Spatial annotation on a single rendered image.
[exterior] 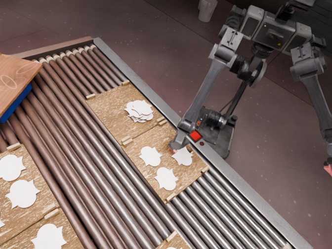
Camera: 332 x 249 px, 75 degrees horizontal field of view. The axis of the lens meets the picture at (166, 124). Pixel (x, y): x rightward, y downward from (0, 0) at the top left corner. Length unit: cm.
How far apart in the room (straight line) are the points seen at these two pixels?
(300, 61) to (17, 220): 140
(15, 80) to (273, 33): 152
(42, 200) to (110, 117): 57
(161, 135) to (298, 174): 204
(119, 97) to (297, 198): 218
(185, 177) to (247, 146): 168
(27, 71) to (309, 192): 288
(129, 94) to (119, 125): 28
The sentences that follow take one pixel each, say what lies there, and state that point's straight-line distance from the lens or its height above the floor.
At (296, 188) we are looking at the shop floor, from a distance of 291.
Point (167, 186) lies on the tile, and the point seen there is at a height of 95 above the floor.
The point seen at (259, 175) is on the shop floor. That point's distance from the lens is 270.
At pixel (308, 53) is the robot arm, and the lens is 113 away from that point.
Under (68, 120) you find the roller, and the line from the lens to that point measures 143.
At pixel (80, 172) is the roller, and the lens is 124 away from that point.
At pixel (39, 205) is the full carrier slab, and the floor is 94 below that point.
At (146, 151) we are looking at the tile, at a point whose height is 95.
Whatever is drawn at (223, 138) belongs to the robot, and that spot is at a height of 24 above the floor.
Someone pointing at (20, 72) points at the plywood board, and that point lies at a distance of 159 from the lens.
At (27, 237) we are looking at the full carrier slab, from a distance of 117.
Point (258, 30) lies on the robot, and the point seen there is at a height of 145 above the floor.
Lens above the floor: 204
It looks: 51 degrees down
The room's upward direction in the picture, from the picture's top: 18 degrees clockwise
